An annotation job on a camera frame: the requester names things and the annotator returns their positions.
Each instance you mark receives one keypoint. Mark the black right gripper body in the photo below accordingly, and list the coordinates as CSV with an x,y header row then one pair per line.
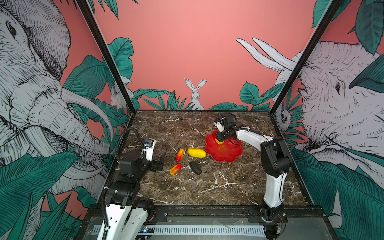
x,y
223,135

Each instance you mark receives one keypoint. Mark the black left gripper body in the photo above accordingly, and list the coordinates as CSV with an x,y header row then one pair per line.
x,y
153,165

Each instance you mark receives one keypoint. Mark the red yellow fake fruit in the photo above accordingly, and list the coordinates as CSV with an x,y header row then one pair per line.
x,y
175,169
180,155

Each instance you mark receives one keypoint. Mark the dark fake avocado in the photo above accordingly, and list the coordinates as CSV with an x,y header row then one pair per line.
x,y
195,167

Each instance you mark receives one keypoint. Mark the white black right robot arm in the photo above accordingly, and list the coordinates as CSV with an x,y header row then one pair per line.
x,y
275,160

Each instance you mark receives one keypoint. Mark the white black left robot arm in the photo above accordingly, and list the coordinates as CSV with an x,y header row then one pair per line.
x,y
123,212

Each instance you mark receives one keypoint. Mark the red flower-shaped fruit bowl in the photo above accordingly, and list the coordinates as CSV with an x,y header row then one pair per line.
x,y
228,151

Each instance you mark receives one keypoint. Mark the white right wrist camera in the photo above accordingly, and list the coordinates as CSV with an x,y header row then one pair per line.
x,y
219,125

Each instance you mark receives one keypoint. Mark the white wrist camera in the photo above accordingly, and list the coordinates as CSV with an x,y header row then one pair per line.
x,y
149,145
219,125

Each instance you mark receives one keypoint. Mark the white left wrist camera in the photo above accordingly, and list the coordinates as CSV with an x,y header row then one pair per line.
x,y
149,145

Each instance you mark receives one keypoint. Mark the white slotted cable duct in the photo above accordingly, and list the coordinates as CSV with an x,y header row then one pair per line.
x,y
201,230

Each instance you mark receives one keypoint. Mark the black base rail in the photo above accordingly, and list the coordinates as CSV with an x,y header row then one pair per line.
x,y
164,213

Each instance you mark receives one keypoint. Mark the black corner frame post right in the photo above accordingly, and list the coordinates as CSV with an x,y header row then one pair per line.
x,y
325,20

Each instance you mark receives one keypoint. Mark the black corner frame post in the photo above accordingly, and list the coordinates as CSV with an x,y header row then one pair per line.
x,y
103,47
325,20

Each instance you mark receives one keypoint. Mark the black corner frame post left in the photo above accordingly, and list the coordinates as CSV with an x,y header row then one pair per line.
x,y
103,47

